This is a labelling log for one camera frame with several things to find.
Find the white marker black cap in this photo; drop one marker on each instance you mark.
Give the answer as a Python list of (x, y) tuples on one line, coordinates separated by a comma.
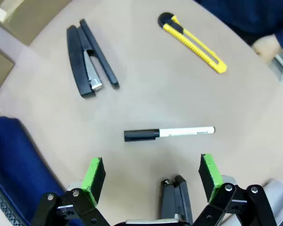
[(141, 134)]

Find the brown cardboard box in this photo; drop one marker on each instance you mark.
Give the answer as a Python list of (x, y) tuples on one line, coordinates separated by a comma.
[(0, 70), (33, 18)]

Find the large black stapler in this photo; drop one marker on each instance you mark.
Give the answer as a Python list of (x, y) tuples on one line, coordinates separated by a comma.
[(73, 58)]

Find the person in blue jacket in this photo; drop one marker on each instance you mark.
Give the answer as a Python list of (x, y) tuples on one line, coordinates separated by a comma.
[(250, 14)]

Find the small black stapler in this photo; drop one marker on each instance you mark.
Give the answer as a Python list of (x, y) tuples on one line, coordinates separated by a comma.
[(179, 200)]

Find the person's left hand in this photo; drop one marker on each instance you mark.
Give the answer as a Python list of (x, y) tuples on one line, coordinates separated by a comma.
[(267, 48)]

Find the yellow box cutter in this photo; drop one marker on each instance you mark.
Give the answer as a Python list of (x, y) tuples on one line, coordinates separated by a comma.
[(193, 42)]

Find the blue pencil case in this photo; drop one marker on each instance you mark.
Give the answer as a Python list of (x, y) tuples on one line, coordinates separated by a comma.
[(14, 160)]

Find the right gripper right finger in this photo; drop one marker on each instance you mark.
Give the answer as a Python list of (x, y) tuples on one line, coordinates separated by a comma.
[(210, 176)]

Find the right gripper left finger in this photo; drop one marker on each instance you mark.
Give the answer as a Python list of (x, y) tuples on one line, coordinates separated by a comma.
[(94, 179)]

